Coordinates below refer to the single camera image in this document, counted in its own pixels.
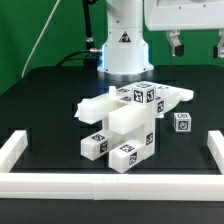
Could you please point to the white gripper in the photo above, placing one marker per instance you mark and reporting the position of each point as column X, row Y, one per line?
column 175, row 15

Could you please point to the white chair seat part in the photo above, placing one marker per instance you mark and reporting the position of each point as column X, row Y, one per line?
column 145, row 134

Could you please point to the white chair back part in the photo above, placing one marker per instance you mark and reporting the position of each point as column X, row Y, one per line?
column 124, row 115

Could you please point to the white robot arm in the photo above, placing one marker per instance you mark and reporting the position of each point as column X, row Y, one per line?
column 125, row 54

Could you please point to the white bar part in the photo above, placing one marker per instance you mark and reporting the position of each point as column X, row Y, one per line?
column 12, row 150

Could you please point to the white right fence wall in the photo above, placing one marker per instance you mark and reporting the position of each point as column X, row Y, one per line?
column 215, row 144

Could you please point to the white fence wall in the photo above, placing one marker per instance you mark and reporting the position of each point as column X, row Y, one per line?
column 215, row 144
column 112, row 187

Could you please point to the white front fence wall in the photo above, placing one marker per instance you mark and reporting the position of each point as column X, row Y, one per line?
column 112, row 187

